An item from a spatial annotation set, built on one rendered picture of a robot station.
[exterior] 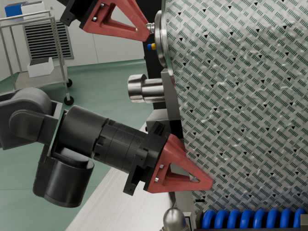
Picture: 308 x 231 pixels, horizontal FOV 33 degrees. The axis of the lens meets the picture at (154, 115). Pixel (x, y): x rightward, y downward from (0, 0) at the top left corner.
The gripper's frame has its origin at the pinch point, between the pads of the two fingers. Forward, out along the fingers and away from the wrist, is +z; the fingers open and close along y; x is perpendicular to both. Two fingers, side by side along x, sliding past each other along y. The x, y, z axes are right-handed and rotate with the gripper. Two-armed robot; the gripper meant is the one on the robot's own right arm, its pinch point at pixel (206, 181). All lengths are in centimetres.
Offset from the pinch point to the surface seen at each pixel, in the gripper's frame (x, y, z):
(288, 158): 7.2, 0.3, 7.9
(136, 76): 6.4, -9.0, -14.2
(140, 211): -24.0, -23.4, -8.2
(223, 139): 6.5, 0.2, -0.1
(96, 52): -190, -556, -169
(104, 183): -30, -36, -19
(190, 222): -3.3, 5.1, -0.1
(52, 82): -177, -396, -159
